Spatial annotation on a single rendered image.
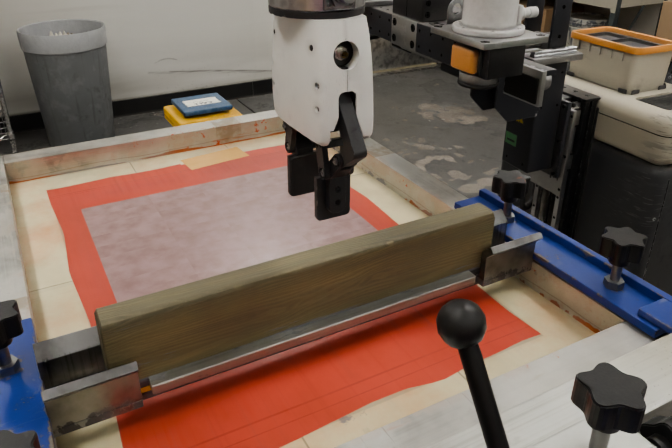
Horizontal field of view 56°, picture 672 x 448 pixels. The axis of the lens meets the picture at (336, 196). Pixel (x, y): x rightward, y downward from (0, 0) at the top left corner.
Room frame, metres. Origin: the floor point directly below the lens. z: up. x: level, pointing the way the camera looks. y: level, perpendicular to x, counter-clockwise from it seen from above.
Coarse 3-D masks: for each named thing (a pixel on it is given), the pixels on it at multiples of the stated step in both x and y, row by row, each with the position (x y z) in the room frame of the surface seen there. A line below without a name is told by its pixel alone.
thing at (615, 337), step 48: (96, 144) 0.96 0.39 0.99; (144, 144) 0.98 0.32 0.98; (192, 144) 1.02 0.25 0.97; (0, 192) 0.78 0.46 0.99; (432, 192) 0.78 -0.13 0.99; (0, 240) 0.65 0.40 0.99; (0, 288) 0.55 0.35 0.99; (576, 288) 0.55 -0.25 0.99; (624, 336) 0.47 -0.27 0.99; (528, 384) 0.41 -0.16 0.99; (384, 432) 0.36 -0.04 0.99; (432, 432) 0.36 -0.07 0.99
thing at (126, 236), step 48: (48, 192) 0.85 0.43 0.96; (96, 192) 0.85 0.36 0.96; (144, 192) 0.85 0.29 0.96; (192, 192) 0.85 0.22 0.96; (96, 240) 0.71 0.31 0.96; (144, 240) 0.71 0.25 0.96; (192, 240) 0.71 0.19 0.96; (240, 240) 0.71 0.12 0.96; (96, 288) 0.60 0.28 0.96; (144, 288) 0.60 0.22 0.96; (192, 384) 0.45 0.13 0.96; (240, 384) 0.45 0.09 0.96; (288, 384) 0.45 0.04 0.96; (336, 384) 0.45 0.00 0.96; (144, 432) 0.39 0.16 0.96; (192, 432) 0.39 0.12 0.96; (240, 432) 0.39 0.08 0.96; (288, 432) 0.39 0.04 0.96
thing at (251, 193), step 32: (256, 160) 0.97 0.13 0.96; (224, 192) 0.85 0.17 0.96; (256, 192) 0.85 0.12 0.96; (352, 192) 0.85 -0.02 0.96; (256, 224) 0.75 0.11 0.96; (288, 224) 0.75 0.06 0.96; (320, 224) 0.75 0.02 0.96; (352, 224) 0.75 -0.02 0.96; (384, 224) 0.75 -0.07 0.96; (256, 256) 0.67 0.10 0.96; (480, 288) 0.60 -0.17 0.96; (384, 320) 0.54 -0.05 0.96; (416, 320) 0.54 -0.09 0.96; (512, 320) 0.54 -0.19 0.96; (352, 352) 0.49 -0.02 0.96; (384, 352) 0.49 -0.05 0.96; (416, 352) 0.49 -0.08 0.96; (448, 352) 0.49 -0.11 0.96; (384, 384) 0.45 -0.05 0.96; (416, 384) 0.45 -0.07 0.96
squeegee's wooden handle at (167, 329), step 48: (384, 240) 0.53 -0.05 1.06; (432, 240) 0.55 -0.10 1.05; (480, 240) 0.58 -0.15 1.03; (192, 288) 0.45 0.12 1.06; (240, 288) 0.46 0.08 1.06; (288, 288) 0.48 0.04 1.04; (336, 288) 0.50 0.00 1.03; (384, 288) 0.53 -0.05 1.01; (144, 336) 0.41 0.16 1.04; (192, 336) 0.43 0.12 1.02; (240, 336) 0.45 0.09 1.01; (144, 384) 0.41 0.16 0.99
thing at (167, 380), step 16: (464, 272) 0.57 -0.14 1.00; (416, 288) 0.54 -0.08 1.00; (432, 288) 0.54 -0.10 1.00; (448, 288) 0.55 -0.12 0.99; (368, 304) 0.52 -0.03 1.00; (384, 304) 0.52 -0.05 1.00; (400, 304) 0.52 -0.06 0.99; (320, 320) 0.49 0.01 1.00; (336, 320) 0.49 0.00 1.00; (352, 320) 0.49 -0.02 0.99; (368, 320) 0.50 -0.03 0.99; (272, 336) 0.47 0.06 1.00; (288, 336) 0.47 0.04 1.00; (304, 336) 0.47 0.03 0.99; (320, 336) 0.48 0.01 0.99; (224, 352) 0.44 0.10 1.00; (240, 352) 0.44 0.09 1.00; (256, 352) 0.45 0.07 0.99; (272, 352) 0.45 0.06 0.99; (176, 368) 0.42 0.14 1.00; (192, 368) 0.42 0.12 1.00; (208, 368) 0.42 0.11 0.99; (224, 368) 0.43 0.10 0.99; (160, 384) 0.40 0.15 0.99; (176, 384) 0.41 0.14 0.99
